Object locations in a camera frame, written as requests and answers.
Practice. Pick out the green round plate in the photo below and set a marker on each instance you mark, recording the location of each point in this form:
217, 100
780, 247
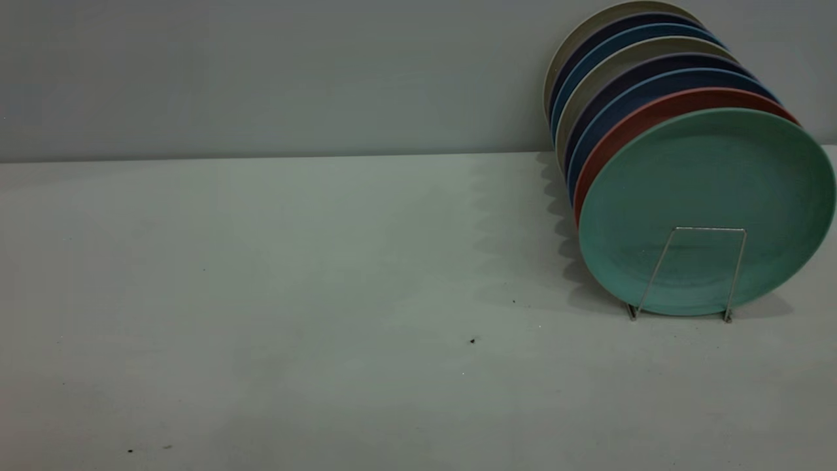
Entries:
706, 196

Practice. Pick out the pink round plate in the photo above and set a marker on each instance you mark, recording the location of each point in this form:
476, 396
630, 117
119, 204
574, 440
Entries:
628, 116

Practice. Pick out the blue plate with light rim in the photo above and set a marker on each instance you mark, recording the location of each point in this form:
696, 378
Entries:
654, 83

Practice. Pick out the dark purple plate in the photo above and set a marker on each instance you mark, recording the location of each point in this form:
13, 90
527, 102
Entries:
654, 65

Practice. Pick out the beige round plate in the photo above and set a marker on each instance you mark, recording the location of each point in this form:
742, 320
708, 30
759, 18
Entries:
654, 48
628, 8

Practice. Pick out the teal blue plate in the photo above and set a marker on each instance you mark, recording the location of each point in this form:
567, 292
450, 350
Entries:
654, 32

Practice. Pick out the dark navy plate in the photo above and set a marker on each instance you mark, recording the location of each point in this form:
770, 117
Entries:
654, 19

